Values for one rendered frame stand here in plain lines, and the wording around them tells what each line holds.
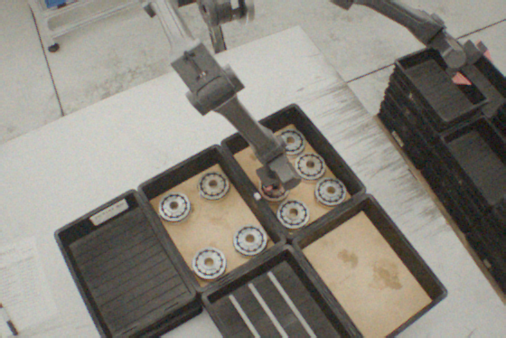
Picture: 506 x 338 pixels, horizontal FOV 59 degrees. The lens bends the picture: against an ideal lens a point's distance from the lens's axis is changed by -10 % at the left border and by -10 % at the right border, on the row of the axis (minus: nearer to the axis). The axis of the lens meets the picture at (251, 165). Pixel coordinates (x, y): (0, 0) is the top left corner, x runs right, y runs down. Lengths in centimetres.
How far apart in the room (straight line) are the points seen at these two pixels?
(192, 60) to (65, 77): 228
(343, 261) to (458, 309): 46
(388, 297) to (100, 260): 89
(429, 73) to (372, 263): 123
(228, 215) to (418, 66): 135
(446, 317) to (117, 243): 110
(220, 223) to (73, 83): 184
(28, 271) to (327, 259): 102
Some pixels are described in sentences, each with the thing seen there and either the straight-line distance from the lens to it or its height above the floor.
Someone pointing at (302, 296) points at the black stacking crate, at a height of 83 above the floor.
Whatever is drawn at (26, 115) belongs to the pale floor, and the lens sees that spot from 310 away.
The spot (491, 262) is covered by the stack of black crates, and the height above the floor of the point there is 21.
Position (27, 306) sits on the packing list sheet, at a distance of 175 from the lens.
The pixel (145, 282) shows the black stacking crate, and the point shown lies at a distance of 150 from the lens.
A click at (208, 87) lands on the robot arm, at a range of 97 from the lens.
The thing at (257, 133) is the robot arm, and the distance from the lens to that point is 117.
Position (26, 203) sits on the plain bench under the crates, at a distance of 190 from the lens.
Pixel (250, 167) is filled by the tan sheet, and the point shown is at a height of 83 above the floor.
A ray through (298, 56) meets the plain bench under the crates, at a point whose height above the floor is 70.
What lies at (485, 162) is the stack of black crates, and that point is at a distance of 241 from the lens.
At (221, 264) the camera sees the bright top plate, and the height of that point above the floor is 86.
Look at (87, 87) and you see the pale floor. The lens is 307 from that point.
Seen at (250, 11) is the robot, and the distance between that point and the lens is 163.
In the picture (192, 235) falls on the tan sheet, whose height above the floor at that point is 83.
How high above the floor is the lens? 224
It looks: 60 degrees down
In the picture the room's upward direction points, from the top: 1 degrees counter-clockwise
